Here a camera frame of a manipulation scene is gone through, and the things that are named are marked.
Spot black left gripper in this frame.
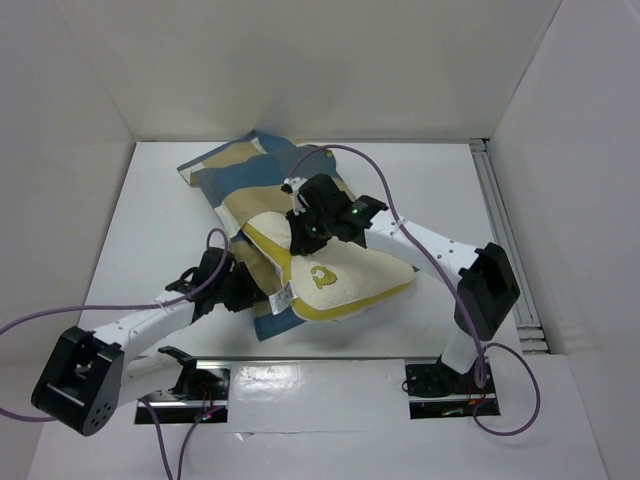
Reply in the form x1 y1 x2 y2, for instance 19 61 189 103
213 261 268 313

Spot cream pillow with duck patch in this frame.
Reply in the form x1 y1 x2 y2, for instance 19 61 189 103
242 212 415 321

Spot blue beige plaid pillowcase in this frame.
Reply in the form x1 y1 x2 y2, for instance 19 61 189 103
178 132 340 340

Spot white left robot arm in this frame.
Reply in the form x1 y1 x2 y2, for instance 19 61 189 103
31 248 267 436

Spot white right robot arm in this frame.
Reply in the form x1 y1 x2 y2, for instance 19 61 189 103
282 174 520 392

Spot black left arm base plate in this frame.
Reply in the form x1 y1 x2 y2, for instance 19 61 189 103
145 361 231 425

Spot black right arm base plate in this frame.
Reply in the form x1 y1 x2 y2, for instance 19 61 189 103
401 361 500 420

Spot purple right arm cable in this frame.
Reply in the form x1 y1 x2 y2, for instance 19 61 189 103
287 144 543 438

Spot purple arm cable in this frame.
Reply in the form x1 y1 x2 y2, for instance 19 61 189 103
287 144 543 438
0 227 236 480

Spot aluminium frame rail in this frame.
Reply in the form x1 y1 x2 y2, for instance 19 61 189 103
469 139 551 355

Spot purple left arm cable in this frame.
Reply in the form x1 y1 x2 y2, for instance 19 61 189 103
0 227 236 480

